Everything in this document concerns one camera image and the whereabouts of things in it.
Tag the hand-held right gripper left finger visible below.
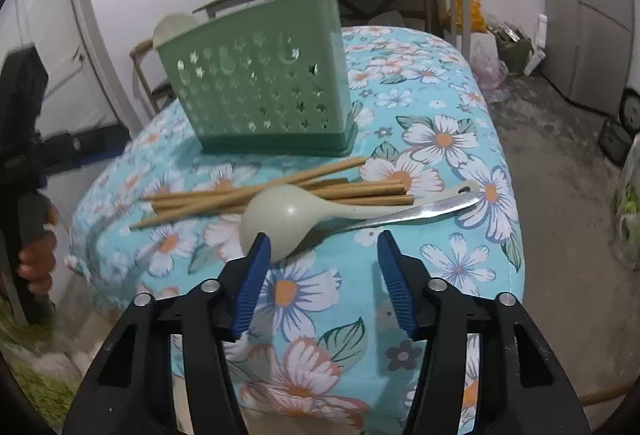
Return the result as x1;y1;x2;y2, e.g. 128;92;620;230
62;231;273;435

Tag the person's left hand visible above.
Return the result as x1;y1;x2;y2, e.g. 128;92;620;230
16;204;61;284

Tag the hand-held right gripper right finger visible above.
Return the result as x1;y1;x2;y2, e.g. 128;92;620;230
376;230;593;435

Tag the green plastic utensil holder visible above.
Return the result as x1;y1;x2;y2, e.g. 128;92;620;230
154;0;360;158

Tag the green bag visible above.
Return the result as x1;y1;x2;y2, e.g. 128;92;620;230
492;20;533;75

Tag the pink plastic bag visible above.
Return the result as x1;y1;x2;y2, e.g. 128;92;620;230
470;32;508;90

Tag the black rice cooker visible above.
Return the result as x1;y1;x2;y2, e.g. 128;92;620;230
598;88;640;166

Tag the yellow plastic bag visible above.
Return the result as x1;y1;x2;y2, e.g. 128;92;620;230
441;0;487;35

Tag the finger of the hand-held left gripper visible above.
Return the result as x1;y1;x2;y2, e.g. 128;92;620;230
35;122;133;178

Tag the white panel door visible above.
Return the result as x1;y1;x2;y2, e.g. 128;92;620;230
0;0;146;141

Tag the blue floral tablecloth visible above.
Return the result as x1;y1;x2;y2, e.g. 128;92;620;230
65;25;525;435

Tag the bundle of wooden chopsticks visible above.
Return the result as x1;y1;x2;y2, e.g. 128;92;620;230
129;156;416;231

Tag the metal spoon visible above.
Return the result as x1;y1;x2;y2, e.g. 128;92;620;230
330;193;485;236

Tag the clear bag of vegetables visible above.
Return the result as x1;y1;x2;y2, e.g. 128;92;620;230
609;159;640;268

